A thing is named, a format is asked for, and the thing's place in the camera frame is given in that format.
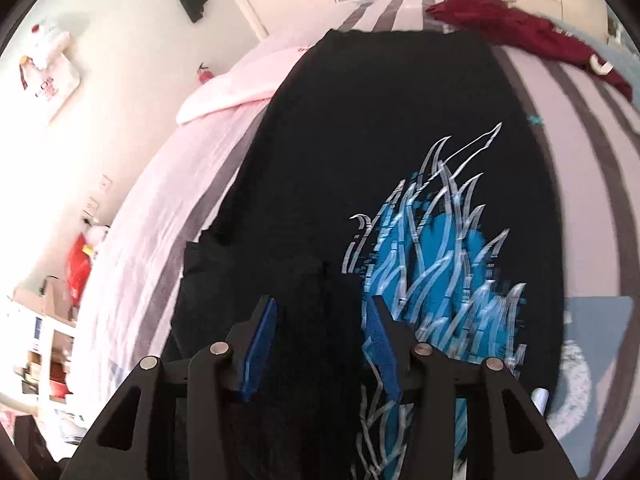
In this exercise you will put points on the black printed t-shirt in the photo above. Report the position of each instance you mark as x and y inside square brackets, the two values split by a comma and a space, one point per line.
[375, 135]

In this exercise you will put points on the white plastic bag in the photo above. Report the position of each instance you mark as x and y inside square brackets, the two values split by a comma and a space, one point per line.
[50, 42]

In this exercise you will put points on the red fire extinguisher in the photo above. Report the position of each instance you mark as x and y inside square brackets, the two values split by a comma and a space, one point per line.
[205, 75]

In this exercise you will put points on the white wall socket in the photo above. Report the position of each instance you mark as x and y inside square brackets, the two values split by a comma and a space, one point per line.
[105, 182]
[93, 206]

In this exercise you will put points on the bed with striped star sheet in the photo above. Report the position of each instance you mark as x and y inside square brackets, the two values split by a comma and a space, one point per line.
[575, 160]

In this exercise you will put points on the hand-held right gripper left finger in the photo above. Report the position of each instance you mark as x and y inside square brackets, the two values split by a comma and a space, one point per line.
[260, 350]

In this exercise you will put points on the maroon garment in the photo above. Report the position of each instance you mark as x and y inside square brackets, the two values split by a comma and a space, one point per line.
[510, 25]

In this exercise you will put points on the white tote bag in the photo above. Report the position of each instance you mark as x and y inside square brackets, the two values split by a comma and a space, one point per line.
[50, 92]

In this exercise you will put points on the pink folded garment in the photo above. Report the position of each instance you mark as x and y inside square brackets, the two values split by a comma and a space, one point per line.
[230, 90]

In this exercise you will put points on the red bag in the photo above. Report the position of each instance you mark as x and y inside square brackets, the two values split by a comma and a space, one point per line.
[82, 270]

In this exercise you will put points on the white shelf unit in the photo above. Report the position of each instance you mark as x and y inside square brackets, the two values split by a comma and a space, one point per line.
[47, 350]

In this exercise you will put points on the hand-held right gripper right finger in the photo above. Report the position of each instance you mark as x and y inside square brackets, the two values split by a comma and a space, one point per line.
[381, 350]

